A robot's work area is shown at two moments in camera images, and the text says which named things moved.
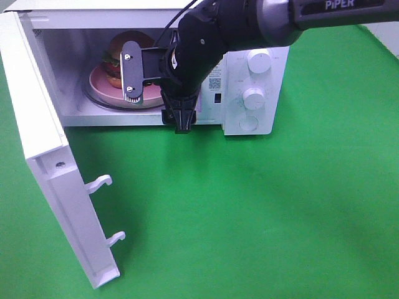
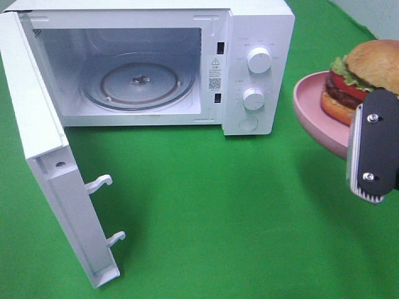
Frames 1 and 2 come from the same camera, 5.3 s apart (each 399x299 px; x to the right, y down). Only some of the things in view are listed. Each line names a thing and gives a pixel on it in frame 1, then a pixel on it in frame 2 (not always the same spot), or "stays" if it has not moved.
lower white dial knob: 254,98 stays
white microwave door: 50,157 stays
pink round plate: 101,86 to 331,133
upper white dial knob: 259,60 stays
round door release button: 249,123 stays
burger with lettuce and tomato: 111,60 to 372,65
